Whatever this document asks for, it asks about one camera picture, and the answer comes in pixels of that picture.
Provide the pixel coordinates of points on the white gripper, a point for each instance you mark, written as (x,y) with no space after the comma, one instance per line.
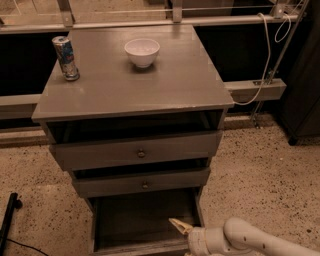
(197,239)

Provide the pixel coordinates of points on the grey bottom drawer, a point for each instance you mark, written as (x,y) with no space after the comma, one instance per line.
(138,224)

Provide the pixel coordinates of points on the grey drawer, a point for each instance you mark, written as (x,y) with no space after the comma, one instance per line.
(110,153)
(138,183)
(138,224)

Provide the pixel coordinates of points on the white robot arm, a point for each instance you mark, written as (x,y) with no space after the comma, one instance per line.
(236,238)

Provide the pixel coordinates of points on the grey middle drawer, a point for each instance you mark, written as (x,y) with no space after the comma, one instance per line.
(138,183)

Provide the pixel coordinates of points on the grey top drawer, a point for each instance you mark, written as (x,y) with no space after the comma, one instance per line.
(110,153)

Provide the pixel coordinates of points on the grey wooden drawer cabinet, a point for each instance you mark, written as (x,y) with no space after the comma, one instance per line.
(185,52)

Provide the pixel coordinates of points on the slanted metal pole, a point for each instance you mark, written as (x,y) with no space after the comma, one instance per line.
(280,60)

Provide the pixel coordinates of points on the dark cabinet at right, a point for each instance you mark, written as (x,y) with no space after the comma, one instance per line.
(299,108)

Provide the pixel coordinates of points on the white ceramic bowl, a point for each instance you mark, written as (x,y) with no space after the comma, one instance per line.
(142,52)

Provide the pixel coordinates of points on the blue silver drink can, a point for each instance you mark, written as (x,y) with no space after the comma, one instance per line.
(65,56)

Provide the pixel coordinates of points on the black stand with cable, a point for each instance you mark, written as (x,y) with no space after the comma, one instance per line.
(13,203)

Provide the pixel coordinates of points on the metal railing frame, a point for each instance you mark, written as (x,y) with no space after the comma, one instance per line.
(102,96)

